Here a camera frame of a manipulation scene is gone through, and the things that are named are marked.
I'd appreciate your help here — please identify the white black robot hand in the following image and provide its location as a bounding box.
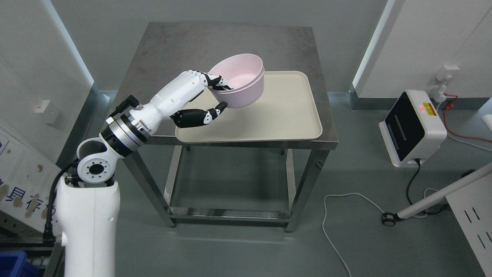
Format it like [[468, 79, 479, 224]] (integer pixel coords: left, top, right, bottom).
[[128, 70, 233, 136]]

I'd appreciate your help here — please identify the pink bowl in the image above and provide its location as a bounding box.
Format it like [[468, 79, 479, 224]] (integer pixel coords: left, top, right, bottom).
[[210, 68, 265, 108], [208, 53, 264, 90]]

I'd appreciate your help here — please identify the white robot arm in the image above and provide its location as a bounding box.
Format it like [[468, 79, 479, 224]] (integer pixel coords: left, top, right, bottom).
[[43, 96, 148, 277]]

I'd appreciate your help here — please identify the stainless steel table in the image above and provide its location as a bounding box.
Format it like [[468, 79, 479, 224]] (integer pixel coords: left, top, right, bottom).
[[116, 22, 339, 233]]

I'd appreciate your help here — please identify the beige plastic tray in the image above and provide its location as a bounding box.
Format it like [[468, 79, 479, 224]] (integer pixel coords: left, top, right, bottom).
[[175, 71, 323, 144]]

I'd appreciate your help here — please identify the white sign board blue text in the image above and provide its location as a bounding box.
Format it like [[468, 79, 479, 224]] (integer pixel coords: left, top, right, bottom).
[[0, 125, 59, 232]]

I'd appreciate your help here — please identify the lower left blue bin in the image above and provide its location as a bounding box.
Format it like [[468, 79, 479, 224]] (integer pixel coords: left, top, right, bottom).
[[0, 251, 29, 277]]

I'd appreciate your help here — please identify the white black box device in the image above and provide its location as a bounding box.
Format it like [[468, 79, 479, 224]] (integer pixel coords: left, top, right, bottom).
[[378, 90, 447, 168]]

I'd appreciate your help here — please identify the white wheeled stand leg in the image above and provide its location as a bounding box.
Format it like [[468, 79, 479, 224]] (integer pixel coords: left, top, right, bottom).
[[381, 163, 492, 226]]

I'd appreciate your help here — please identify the white perforated panel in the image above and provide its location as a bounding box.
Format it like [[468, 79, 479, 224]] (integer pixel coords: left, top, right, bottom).
[[446, 182, 492, 277]]

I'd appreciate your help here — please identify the white wall switch box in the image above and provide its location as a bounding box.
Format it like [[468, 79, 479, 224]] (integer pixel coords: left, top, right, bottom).
[[35, 100, 60, 125]]

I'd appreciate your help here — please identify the white floor cable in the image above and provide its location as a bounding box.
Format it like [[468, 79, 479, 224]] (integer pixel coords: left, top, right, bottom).
[[322, 188, 439, 277]]

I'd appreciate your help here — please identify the black power cable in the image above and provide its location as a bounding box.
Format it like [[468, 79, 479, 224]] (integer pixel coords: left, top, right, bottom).
[[406, 160, 448, 215]]

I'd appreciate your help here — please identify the white wall socket plug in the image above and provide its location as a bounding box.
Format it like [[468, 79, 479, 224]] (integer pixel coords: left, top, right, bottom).
[[429, 65, 460, 103]]

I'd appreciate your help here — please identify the red cable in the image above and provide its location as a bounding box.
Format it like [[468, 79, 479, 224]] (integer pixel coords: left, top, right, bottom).
[[443, 94, 492, 142]]

